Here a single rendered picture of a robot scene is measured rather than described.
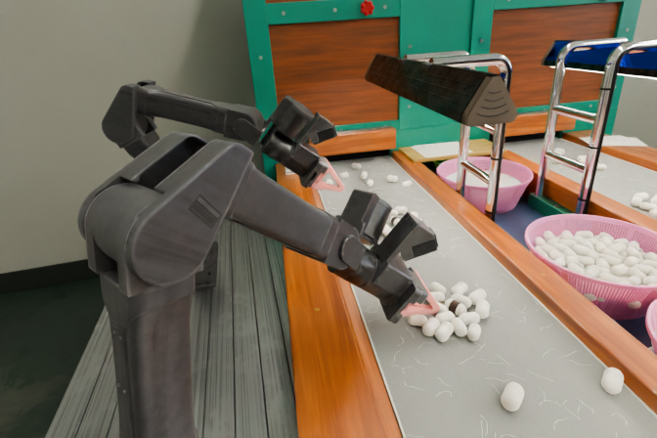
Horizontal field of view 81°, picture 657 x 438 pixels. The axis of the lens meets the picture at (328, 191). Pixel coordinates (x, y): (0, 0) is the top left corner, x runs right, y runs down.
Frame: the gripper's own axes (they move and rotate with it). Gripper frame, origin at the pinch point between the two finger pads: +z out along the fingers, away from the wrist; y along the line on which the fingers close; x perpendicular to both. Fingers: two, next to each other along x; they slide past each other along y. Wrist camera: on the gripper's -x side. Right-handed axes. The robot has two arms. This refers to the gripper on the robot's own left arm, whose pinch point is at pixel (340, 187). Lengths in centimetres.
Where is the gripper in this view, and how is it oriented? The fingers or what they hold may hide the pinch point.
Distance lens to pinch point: 87.1
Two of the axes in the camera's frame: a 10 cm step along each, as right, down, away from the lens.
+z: 7.9, 5.1, 3.4
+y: -1.5, -3.8, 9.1
